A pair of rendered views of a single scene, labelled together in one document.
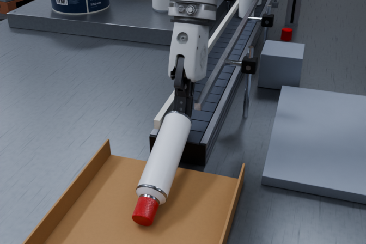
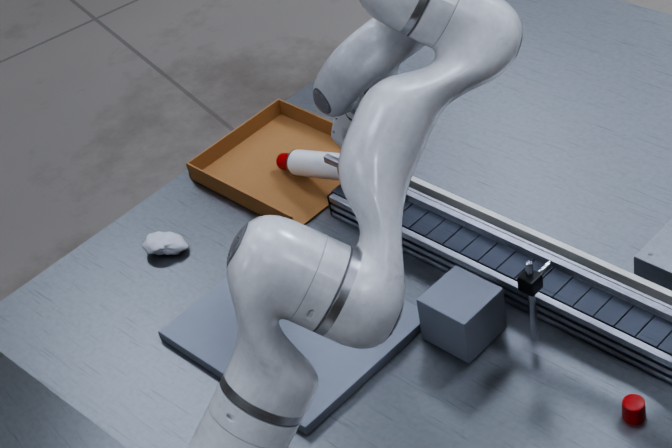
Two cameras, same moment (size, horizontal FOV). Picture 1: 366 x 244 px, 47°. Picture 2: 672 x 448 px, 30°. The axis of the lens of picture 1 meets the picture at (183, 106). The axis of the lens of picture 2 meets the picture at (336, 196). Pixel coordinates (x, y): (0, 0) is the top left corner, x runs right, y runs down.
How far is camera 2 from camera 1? 2.43 m
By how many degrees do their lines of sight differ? 94
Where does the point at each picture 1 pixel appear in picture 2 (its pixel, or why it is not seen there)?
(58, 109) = (497, 131)
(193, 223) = (269, 191)
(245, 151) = not seen: hidden behind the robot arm
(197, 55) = (336, 124)
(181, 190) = (307, 192)
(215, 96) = (409, 222)
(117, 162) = not seen: hidden behind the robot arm
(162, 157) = (308, 153)
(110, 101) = (495, 169)
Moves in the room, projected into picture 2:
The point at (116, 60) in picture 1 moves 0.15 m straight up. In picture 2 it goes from (621, 184) to (621, 117)
